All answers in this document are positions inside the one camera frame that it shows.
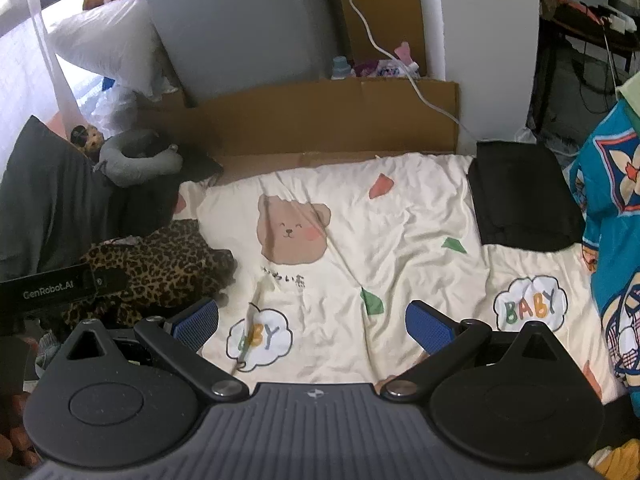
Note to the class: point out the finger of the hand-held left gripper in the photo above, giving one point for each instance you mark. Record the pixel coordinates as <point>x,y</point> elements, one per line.
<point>111,281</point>

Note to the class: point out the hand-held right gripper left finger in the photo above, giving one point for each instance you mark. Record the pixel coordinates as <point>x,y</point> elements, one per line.
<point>195,322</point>

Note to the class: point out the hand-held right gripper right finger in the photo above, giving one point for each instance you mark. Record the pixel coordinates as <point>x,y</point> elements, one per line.
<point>430,325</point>

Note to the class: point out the leopard print garment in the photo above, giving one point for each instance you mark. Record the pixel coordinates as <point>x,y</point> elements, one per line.
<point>160,265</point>

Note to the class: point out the dark grey pillow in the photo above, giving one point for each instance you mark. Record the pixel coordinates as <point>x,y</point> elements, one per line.
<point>50,200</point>

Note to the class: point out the cream printed blanket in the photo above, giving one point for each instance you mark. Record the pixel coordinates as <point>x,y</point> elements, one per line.
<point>375,240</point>

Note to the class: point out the grey plush toy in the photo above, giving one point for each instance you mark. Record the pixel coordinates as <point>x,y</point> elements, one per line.
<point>125,160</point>

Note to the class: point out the small brown plush toy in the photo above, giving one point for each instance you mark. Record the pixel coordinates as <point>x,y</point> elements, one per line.
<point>89,141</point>

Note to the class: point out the folded black garment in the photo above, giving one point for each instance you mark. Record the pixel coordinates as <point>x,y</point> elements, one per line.
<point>525,195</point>

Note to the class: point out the clear plastic bag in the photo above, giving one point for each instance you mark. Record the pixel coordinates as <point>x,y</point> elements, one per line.
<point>115,105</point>

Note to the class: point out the teal printed cloth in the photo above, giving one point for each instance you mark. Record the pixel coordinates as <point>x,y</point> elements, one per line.
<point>610,185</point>

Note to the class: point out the flat cardboard sheet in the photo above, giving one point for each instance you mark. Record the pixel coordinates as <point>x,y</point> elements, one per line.
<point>300,120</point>

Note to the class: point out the white fabric strip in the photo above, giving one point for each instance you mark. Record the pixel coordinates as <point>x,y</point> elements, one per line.
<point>50,55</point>

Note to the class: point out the yellow cloth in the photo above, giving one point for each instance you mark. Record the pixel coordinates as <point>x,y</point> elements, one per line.
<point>622,460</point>

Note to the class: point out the white pillow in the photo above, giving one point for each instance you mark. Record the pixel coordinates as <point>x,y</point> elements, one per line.
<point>110,45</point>

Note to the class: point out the pink packets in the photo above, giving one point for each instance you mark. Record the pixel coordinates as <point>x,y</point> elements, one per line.
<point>385,67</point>

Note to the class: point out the blue bottle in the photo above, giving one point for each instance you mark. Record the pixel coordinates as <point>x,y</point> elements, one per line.
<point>340,67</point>

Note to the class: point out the grey plastic-wrapped mattress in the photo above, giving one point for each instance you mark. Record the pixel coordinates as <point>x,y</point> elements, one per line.
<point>240,25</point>

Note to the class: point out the pale green cloth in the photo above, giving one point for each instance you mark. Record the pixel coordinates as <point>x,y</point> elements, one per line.
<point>629,92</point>

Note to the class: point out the tall cardboard box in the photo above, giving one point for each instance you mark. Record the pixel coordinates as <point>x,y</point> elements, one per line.
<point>380,5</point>

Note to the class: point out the dark desk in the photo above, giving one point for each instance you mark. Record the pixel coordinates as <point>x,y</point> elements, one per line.
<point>575,15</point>

